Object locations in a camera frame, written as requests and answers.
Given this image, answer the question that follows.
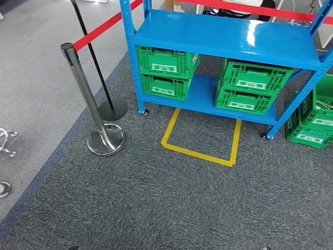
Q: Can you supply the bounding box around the blue metal shelf rack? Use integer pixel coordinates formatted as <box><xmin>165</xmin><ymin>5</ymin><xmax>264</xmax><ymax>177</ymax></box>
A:
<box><xmin>119</xmin><ymin>0</ymin><xmax>333</xmax><ymax>141</ymax></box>

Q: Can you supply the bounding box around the green plastic folding crate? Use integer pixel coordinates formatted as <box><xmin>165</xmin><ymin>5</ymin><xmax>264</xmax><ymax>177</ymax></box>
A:
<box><xmin>136</xmin><ymin>45</ymin><xmax>200</xmax><ymax>80</ymax></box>
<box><xmin>218</xmin><ymin>58</ymin><xmax>294</xmax><ymax>96</ymax></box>
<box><xmin>284</xmin><ymin>113</ymin><xmax>333</xmax><ymax>150</ymax></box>
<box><xmin>140</xmin><ymin>73</ymin><xmax>194</xmax><ymax>102</ymax></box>
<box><xmin>215</xmin><ymin>87</ymin><xmax>276</xmax><ymax>116</ymax></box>

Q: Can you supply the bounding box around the black pole stand, disc base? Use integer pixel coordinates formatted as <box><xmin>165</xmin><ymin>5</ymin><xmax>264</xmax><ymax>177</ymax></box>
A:
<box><xmin>70</xmin><ymin>0</ymin><xmax>129</xmax><ymax>122</ymax></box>

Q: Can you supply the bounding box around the short red barrier belt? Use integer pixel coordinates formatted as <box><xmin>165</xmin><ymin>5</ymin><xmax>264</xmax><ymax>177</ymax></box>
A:
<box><xmin>72</xmin><ymin>0</ymin><xmax>143</xmax><ymax>53</ymax></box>

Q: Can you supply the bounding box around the long red barrier belt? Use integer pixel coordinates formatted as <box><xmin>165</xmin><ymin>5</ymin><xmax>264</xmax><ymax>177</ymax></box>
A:
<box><xmin>179</xmin><ymin>0</ymin><xmax>333</xmax><ymax>26</ymax></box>

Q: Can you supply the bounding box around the open green plastic crate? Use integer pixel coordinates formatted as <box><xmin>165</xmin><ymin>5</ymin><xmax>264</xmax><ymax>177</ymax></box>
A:
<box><xmin>298</xmin><ymin>73</ymin><xmax>333</xmax><ymax>134</ymax></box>

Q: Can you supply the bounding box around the chrome round floor disc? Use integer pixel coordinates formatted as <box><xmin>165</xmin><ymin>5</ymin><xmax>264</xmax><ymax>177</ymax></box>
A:
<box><xmin>0</xmin><ymin>181</ymin><xmax>13</xmax><ymax>199</ymax></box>

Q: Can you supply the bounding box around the white office desk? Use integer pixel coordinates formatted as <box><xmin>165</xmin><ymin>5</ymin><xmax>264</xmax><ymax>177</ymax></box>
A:
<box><xmin>316</xmin><ymin>23</ymin><xmax>333</xmax><ymax>49</ymax></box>

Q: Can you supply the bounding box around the chrome barrier post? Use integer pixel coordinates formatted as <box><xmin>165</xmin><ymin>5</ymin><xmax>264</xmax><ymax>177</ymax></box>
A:
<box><xmin>60</xmin><ymin>42</ymin><xmax>126</xmax><ymax>157</ymax></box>

